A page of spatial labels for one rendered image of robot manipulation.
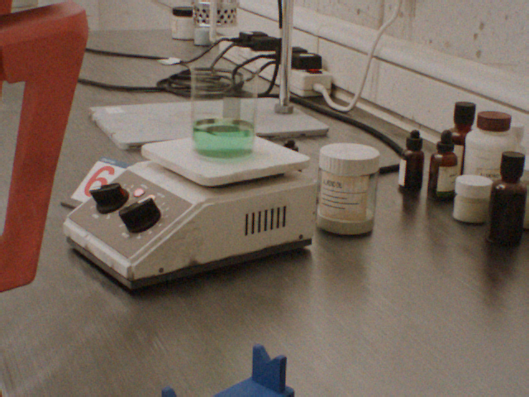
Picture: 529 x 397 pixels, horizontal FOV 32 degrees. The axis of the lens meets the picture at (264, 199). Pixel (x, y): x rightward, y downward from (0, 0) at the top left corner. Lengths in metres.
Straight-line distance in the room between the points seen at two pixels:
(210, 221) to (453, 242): 0.26
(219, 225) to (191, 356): 0.16
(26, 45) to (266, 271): 0.62
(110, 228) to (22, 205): 0.57
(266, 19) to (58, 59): 1.56
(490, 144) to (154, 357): 0.48
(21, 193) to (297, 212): 0.62
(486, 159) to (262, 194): 0.29
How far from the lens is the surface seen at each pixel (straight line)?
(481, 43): 1.26
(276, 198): 0.83
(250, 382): 0.63
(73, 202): 0.98
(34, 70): 0.23
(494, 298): 0.81
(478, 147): 1.01
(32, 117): 0.23
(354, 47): 1.46
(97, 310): 0.75
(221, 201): 0.79
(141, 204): 0.79
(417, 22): 1.39
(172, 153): 0.85
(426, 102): 1.29
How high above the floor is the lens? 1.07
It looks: 19 degrees down
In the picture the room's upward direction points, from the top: 2 degrees clockwise
